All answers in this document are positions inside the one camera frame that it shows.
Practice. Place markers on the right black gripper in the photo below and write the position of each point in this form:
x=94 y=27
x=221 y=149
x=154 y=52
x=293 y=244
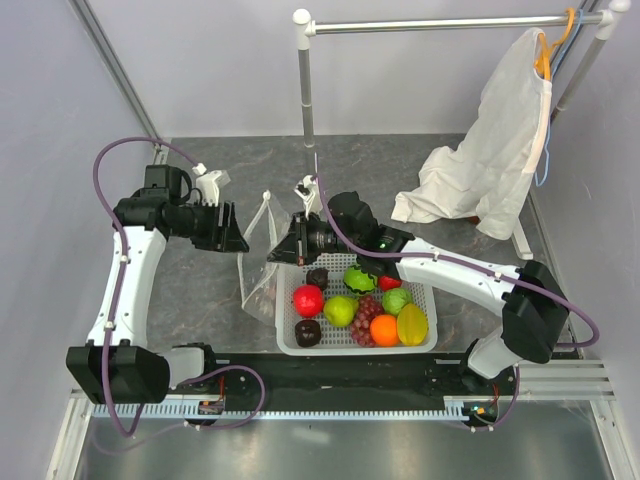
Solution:
x=292 y=250

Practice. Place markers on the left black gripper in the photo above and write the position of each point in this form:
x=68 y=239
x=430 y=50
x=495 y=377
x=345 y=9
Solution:
x=214 y=240

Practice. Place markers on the clear zip top bag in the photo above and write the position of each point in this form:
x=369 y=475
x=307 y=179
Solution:
x=257 y=276

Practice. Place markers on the dark mangosteen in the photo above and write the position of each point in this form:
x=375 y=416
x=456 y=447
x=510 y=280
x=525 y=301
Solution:
x=307 y=333
x=318 y=277

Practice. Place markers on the big red apple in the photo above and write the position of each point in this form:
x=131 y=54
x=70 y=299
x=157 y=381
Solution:
x=308 y=300

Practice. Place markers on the green watermelon toy ball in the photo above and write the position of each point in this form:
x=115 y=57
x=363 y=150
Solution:
x=359 y=282

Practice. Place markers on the light green pear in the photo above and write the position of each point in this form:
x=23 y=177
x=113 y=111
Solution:
x=340 y=311

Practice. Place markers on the green lettuce toy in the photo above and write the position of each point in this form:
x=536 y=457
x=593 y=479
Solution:
x=394 y=300

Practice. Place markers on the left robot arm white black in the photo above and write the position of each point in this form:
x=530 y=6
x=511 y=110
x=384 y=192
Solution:
x=115 y=364

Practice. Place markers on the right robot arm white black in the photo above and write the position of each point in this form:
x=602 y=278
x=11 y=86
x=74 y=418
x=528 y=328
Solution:
x=528 y=298

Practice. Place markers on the white plastic mesh basket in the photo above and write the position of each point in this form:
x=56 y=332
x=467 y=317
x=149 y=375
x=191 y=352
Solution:
x=338 y=341

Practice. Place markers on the purple grape bunch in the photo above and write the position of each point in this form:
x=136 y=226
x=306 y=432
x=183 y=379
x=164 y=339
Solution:
x=368 y=309

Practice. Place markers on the small red apple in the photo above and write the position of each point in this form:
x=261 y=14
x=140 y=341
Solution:
x=386 y=283

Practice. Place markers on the orange fruit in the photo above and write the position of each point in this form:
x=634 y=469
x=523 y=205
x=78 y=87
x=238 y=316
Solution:
x=383 y=330

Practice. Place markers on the yellow starfruit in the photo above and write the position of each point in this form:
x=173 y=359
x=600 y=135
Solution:
x=412 y=325

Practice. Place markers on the white cloth garment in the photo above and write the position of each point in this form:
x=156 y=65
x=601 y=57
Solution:
x=489 y=174

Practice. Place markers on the orange clothes hanger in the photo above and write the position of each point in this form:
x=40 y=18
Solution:
x=542 y=63

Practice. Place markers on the metal clothes rack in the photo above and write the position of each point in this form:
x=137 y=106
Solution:
x=606 y=21

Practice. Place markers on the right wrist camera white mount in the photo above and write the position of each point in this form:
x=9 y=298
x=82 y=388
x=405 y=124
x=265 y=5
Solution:
x=308 y=191

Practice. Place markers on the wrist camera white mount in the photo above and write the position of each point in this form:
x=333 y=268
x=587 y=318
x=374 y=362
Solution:
x=308 y=191
x=210 y=183

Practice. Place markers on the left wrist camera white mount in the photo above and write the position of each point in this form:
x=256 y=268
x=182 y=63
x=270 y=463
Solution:
x=210 y=183

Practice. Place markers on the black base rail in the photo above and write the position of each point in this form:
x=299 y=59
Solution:
x=366 y=382

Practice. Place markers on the white slotted cable duct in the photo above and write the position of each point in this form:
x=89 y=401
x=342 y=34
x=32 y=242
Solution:
x=182 y=408

